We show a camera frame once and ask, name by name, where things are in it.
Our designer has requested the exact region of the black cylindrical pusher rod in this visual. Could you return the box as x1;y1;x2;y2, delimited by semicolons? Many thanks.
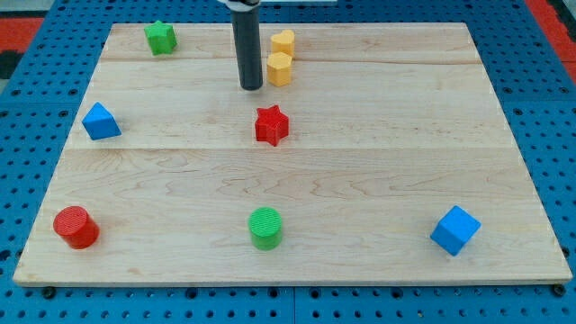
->
229;3;263;91

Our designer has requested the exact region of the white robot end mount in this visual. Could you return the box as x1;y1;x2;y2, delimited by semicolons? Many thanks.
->
218;0;261;6

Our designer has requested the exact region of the yellow hexagon block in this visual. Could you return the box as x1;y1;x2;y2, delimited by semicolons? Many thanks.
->
266;52;293;86

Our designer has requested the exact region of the green star block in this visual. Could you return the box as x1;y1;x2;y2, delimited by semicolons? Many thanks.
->
144;21;177;56

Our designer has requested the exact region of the red star block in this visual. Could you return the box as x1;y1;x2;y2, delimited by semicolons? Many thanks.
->
255;104;290;147

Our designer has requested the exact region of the yellow heart block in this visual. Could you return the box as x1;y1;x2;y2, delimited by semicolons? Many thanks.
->
270;30;295;57

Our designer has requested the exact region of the blue triangle block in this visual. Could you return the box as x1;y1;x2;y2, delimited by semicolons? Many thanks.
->
82;102;122;140

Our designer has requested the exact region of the light wooden board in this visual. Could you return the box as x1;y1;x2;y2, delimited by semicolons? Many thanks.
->
13;22;572;287

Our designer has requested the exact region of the green cylinder block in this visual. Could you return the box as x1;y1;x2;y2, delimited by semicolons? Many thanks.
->
247;207;283;250

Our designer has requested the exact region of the red cylinder block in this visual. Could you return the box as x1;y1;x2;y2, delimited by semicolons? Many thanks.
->
53;205;100;249

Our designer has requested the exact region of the blue cube block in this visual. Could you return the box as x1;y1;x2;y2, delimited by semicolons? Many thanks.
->
430;205;482;257

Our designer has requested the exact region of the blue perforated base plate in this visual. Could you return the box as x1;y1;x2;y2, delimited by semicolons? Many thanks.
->
1;1;575;323

